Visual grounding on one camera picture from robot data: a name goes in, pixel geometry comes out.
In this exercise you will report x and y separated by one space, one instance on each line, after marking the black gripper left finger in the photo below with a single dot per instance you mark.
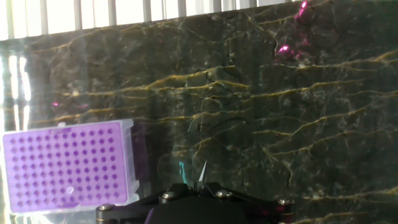
130 211

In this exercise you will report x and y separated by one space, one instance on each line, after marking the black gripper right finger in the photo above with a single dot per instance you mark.
267 210

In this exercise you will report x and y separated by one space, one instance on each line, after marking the small clear pipette tip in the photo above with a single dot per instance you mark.
70 189
202 174

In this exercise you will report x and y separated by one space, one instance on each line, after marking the purple pipette tip holder box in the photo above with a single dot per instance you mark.
62 161

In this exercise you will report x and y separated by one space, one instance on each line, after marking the dark marble pattern mat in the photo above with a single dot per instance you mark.
280 124

